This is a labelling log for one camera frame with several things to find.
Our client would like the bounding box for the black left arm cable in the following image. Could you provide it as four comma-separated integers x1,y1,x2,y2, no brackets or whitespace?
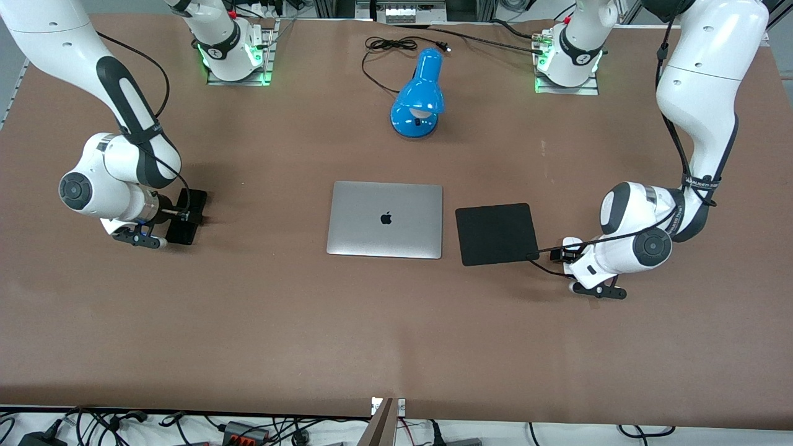
525,0,719,278

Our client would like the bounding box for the black mouse pad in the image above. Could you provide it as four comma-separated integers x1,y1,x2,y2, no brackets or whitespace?
455,203,540,267

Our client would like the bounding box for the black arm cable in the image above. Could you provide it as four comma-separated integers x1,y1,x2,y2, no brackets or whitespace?
93,30,191,217
525,0,719,278

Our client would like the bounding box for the white metal bracket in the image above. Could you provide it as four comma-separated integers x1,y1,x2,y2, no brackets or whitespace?
370,397,407,417

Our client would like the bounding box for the brown wooden post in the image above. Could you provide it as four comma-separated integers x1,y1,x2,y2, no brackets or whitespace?
368,398,397,446

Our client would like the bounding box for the grey power strip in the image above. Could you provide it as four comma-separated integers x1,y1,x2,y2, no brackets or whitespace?
375,0,448,24

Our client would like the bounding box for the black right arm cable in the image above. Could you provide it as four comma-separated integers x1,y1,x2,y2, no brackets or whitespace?
93,30,191,217

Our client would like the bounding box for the long black table cable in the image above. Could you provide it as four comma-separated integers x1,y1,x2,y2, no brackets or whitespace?
384,22,552,56

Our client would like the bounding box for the silver laptop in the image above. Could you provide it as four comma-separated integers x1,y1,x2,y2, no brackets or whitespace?
326,180,444,260

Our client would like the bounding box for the black power adapter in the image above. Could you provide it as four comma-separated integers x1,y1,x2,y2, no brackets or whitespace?
17,431,68,446

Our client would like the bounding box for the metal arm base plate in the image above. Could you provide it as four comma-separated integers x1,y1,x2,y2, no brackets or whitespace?
534,28,600,95
206,19,276,86

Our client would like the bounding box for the blue desk lamp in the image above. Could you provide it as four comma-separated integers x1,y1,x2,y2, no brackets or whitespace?
390,48,445,139

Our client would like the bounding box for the black smartphone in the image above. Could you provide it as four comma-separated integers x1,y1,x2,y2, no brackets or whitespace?
165,188,209,246

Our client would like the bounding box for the black orange connector box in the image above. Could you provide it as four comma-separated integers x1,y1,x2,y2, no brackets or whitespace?
222,421,271,444

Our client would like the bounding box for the black lamp power cord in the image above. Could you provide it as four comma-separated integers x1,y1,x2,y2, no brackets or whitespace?
361,36,452,95

